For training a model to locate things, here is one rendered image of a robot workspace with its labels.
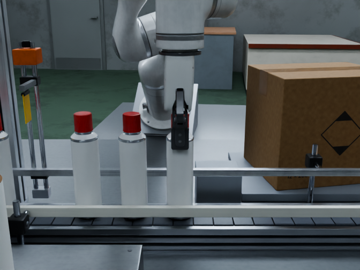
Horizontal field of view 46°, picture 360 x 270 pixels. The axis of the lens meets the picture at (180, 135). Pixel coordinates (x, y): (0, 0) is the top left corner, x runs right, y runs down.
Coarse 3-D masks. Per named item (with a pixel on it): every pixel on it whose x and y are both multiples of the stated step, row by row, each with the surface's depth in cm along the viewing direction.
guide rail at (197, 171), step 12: (12, 168) 86; (24, 168) 86; (36, 168) 86; (48, 168) 86; (60, 168) 86; (72, 168) 86; (108, 168) 86; (156, 168) 86; (204, 168) 86; (216, 168) 86; (228, 168) 86; (240, 168) 86; (252, 168) 86; (264, 168) 86; (276, 168) 86; (288, 168) 86; (300, 168) 86; (312, 168) 86; (324, 168) 86; (336, 168) 86; (348, 168) 86
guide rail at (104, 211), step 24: (48, 216) 80; (72, 216) 80; (96, 216) 80; (120, 216) 80; (144, 216) 80; (168, 216) 80; (192, 216) 80; (216, 216) 80; (240, 216) 80; (264, 216) 80; (288, 216) 80; (312, 216) 80; (336, 216) 80
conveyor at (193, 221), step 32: (32, 224) 81; (64, 224) 81; (96, 224) 81; (128, 224) 81; (160, 224) 81; (192, 224) 81; (224, 224) 81; (256, 224) 81; (288, 224) 81; (320, 224) 81; (352, 224) 80
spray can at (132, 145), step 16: (128, 112) 79; (128, 128) 78; (128, 144) 78; (144, 144) 79; (128, 160) 79; (144, 160) 80; (128, 176) 80; (144, 176) 81; (128, 192) 81; (144, 192) 82
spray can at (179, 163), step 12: (168, 144) 79; (192, 144) 79; (168, 156) 80; (180, 156) 78; (192, 156) 80; (168, 168) 80; (180, 168) 79; (192, 168) 81; (168, 180) 81; (180, 180) 80; (192, 180) 82; (168, 192) 82; (180, 192) 80; (192, 192) 82; (168, 204) 82; (180, 204) 81; (192, 204) 83
